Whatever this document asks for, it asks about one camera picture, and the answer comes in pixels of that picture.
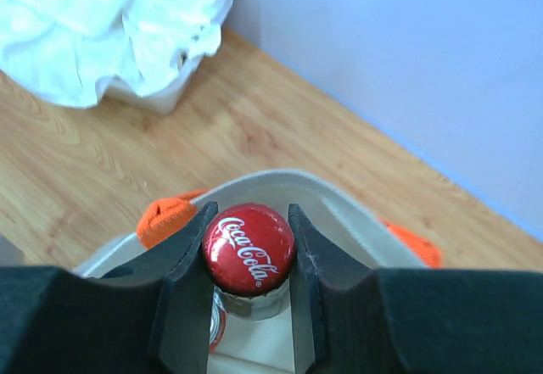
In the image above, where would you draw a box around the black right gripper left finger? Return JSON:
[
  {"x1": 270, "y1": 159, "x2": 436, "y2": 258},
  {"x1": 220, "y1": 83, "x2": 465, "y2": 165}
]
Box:
[{"x1": 1, "y1": 202, "x2": 217, "y2": 373}]

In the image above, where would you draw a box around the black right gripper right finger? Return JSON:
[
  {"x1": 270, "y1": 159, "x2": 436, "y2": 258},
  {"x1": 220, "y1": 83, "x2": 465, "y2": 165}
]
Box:
[{"x1": 288, "y1": 204, "x2": 542, "y2": 373}]

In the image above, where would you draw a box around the red soda can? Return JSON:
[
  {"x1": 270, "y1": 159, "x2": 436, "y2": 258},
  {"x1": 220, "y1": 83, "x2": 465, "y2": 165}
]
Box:
[{"x1": 209, "y1": 293, "x2": 227, "y2": 353}]

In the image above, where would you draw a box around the white canvas tote bag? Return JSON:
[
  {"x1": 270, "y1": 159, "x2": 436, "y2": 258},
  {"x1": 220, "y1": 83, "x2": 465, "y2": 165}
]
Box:
[{"x1": 75, "y1": 170, "x2": 441, "y2": 373}]

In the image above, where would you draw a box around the glass cola bottle red cap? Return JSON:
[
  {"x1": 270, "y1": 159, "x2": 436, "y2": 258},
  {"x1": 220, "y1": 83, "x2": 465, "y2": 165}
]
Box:
[{"x1": 202, "y1": 203, "x2": 296, "y2": 321}]

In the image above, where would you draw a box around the white plastic basket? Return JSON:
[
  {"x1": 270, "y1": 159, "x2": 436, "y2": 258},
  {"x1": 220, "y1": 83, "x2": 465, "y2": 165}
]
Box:
[{"x1": 105, "y1": 56, "x2": 204, "y2": 115}]

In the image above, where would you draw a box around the crumpled white cloth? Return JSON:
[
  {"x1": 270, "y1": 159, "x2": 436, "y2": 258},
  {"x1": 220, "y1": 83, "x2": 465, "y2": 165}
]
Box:
[{"x1": 1, "y1": 0, "x2": 234, "y2": 109}]

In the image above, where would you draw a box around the orange bag handle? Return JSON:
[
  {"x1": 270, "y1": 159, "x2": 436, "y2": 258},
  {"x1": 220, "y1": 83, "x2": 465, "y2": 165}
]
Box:
[{"x1": 136, "y1": 190, "x2": 207, "y2": 249}]

